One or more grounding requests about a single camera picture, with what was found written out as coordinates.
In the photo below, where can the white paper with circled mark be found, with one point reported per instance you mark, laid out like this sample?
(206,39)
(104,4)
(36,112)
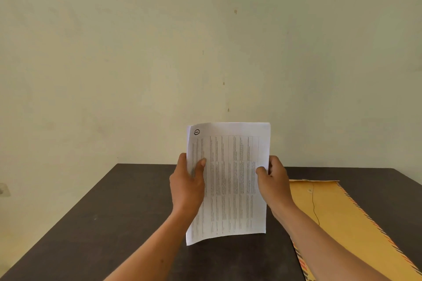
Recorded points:
(230,192)

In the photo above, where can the person's left forearm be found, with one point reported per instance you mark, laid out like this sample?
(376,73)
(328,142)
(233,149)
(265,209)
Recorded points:
(148,251)

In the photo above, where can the person's right forearm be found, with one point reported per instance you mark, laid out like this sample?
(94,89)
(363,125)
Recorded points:
(326,248)

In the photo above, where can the brown envelope with striped border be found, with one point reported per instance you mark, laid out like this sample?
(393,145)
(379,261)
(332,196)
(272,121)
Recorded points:
(346,224)

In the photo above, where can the person's left hand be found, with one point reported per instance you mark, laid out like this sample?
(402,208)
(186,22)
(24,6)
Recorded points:
(186,192)

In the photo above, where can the white wall socket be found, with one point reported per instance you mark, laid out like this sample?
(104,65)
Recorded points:
(3,189)

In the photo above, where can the person's right hand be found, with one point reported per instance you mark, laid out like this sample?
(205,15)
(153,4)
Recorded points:
(277,188)

